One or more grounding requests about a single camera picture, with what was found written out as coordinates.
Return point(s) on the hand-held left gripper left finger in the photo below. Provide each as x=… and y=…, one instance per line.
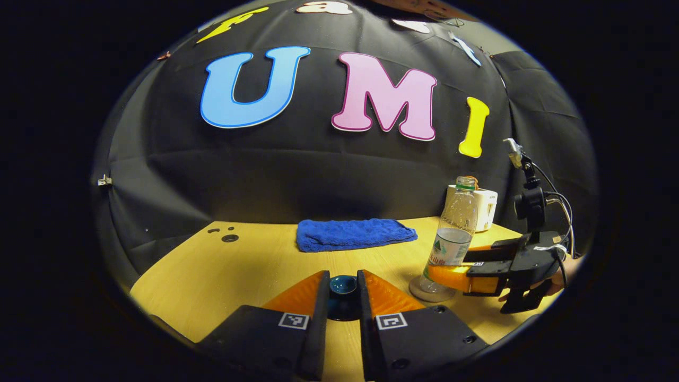
x=317, y=339

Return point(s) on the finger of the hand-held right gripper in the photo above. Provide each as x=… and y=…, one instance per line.
x=451, y=277
x=498, y=248

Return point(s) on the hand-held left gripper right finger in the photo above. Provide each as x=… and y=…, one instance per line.
x=368, y=345

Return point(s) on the round brown coaster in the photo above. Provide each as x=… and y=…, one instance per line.
x=419, y=293

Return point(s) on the clear plastic water bottle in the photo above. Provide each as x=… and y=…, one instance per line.
x=453, y=228

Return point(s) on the blue teacup lid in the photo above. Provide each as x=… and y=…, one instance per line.
x=343, y=284

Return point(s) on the white toaster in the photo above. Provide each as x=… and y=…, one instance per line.
x=487, y=209

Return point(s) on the blue towel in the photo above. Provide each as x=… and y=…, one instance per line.
x=355, y=235

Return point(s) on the black backdrop cloth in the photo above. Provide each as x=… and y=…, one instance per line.
x=318, y=170

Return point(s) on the white backdrop clip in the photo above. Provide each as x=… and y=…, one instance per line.
x=104, y=181

